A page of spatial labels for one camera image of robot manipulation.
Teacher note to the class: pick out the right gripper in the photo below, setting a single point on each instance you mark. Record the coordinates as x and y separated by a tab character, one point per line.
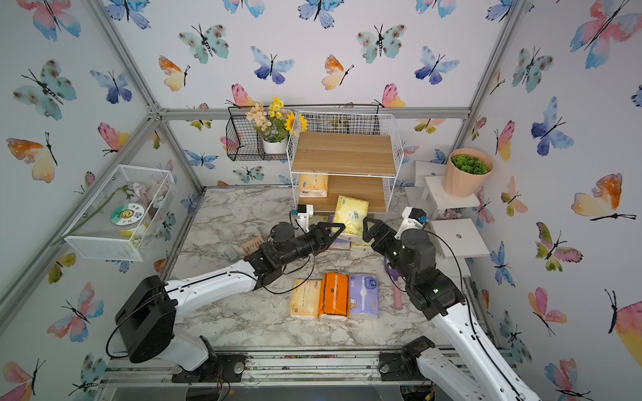
385	231

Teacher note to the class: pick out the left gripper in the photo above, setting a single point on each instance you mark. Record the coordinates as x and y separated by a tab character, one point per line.
316	235

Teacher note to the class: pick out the yellow green tissue pack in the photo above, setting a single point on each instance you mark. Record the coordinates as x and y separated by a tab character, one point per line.
351	212

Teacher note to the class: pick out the purple tissue pack shelf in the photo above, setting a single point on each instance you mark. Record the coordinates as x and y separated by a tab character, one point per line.
363	297

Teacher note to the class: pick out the orange tissue pack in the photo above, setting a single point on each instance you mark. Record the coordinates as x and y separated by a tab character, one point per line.
334	298

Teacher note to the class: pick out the beige tissue pack top shelf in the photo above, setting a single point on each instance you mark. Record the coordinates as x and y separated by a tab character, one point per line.
304	303

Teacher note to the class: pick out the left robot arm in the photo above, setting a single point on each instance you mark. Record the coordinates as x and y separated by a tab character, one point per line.
147	321

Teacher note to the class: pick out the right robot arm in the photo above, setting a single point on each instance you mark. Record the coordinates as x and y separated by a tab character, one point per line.
489	375

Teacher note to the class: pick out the purple tissue pack bottom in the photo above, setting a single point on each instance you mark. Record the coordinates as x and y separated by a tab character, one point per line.
341	244

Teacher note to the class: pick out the white upper step shelf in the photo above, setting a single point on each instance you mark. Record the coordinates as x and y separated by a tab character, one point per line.
429	195

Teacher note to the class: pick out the white step shelf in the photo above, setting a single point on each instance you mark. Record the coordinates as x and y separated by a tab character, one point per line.
429	195
459	238

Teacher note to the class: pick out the white lower step shelf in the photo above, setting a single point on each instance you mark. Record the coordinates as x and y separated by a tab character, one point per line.
459	238

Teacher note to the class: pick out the purple pink garden fork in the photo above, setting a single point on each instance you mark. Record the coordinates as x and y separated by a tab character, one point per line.
395	279

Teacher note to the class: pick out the pink pot green plant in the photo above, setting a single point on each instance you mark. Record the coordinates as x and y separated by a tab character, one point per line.
466	170

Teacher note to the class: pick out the white pot with flowers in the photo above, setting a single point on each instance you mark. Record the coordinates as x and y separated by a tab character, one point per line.
275	125

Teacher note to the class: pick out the artificial pink rose stem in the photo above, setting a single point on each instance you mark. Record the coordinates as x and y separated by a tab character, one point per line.
153	188

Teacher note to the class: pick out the round green lidded jar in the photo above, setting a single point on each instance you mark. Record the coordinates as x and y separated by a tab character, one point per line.
127	218

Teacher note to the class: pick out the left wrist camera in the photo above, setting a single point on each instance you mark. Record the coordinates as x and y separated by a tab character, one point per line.
303	214

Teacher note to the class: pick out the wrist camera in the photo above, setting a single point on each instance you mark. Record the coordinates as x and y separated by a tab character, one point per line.
303	214
412	218

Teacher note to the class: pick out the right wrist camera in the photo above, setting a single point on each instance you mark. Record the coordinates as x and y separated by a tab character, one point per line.
412	218

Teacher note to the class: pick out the white wire wooden shelf rack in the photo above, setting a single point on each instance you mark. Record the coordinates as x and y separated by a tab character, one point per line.
361	154

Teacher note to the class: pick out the black wire wall basket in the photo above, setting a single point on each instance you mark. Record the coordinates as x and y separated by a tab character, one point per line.
241	141

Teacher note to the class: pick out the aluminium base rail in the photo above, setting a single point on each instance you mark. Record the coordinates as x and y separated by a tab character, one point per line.
297	374

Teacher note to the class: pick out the white wire wall basket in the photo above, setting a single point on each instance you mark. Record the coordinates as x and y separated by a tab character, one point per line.
115	249

